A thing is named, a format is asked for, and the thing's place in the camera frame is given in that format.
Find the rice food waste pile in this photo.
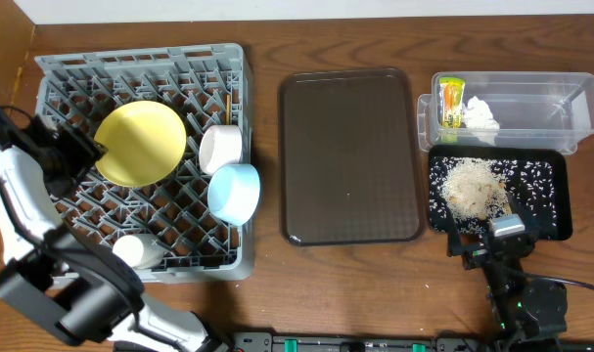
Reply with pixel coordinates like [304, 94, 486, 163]
[440, 157, 511, 221]

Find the yellow round plate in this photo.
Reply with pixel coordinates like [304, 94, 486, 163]
[94, 101, 187, 188]

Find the white paper cup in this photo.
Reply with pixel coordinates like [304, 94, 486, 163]
[113, 234, 166, 269]

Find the white tissue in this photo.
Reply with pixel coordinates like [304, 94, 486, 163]
[462, 96, 500, 146]

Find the yellow green snack wrapper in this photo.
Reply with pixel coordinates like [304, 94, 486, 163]
[438, 76, 466, 128]

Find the light blue bowl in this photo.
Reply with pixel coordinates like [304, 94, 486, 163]
[207, 164, 261, 226]

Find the wooden chopstick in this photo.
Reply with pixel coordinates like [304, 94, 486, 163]
[225, 94, 232, 125]

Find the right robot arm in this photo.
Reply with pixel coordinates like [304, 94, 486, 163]
[446, 214, 568, 342]

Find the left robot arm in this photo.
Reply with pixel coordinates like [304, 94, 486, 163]
[0, 106, 232, 351]

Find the black waste tray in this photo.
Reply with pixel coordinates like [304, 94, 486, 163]
[428, 145, 572, 241]

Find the grey dishwasher rack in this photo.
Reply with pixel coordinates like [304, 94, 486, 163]
[36, 43, 253, 284]

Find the clear plastic waste bin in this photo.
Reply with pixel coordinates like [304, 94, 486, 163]
[417, 71, 594, 154]

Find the dark brown serving tray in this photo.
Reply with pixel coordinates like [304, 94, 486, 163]
[279, 67, 428, 247]

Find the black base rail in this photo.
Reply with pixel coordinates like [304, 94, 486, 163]
[230, 331, 594, 352]

